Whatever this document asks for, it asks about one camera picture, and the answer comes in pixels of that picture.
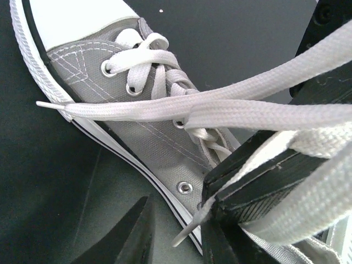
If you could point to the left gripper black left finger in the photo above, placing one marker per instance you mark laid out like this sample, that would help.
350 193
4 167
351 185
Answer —
131 240

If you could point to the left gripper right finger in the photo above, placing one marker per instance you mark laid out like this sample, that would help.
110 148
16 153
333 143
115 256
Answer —
251 198

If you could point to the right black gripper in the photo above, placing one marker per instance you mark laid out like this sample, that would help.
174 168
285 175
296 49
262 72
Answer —
334 86

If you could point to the grey sneaker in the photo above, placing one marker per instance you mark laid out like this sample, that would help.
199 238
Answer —
104 70

